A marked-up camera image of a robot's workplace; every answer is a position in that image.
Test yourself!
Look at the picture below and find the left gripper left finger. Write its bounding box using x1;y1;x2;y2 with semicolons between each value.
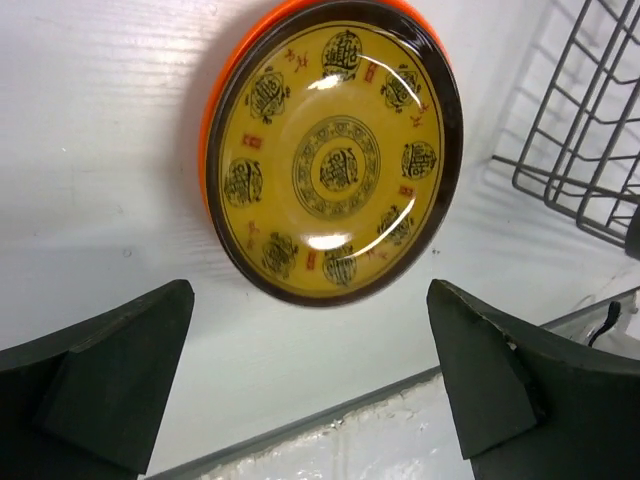
1;279;194;479

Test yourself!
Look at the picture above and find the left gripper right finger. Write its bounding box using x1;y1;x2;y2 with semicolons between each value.
426;280;639;479

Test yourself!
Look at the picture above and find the orange plastic plate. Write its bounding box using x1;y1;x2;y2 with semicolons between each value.
198;0;451;225

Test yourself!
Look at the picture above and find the yellow brown patterned plate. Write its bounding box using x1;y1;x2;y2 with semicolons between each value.
207;1;464;307

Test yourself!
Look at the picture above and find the metal wire dish rack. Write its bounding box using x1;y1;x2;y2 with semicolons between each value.
491;1;639;259

